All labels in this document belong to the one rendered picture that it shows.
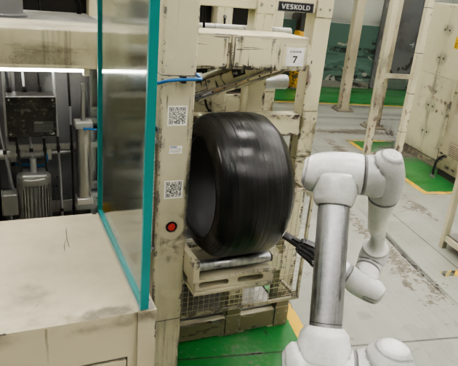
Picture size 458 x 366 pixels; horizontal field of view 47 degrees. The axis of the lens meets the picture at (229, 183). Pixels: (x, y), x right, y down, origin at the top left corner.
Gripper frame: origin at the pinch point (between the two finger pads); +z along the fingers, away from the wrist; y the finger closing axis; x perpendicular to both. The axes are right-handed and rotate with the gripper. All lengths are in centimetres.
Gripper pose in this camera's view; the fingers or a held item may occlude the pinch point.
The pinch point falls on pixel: (291, 239)
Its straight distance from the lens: 211.9
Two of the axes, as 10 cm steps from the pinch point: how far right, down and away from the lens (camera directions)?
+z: -8.3, -5.3, 1.5
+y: -2.7, 6.3, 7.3
